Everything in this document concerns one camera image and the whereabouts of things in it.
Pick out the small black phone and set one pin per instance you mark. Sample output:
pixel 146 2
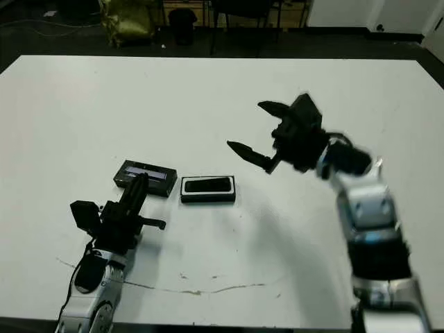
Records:
pixel 208 185

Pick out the black box white insert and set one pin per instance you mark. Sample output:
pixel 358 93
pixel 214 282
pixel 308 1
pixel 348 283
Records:
pixel 208 198

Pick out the black office chair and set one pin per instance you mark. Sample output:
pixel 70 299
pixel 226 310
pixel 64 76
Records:
pixel 243 10

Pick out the yellow-green sack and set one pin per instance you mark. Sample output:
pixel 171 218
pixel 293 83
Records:
pixel 126 22

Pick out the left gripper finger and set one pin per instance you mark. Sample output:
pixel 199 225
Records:
pixel 143 192
pixel 133 192

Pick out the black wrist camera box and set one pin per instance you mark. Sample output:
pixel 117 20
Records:
pixel 307 111
pixel 85 215

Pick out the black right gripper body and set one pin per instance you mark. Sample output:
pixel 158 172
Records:
pixel 298 149

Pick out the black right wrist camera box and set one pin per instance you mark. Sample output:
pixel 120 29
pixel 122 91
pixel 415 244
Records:
pixel 307 111

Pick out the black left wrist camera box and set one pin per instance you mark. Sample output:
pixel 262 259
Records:
pixel 85 215

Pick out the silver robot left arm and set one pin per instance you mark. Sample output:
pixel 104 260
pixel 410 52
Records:
pixel 86 305

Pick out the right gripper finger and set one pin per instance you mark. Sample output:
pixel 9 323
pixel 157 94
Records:
pixel 275 109
pixel 251 154

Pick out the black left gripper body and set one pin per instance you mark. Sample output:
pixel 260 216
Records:
pixel 116 229

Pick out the black box lid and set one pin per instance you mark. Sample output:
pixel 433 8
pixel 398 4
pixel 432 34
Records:
pixel 159 182

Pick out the black waste bin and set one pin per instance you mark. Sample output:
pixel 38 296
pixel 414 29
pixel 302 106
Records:
pixel 182 26

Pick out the white paper sheet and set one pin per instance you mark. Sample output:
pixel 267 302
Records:
pixel 50 14

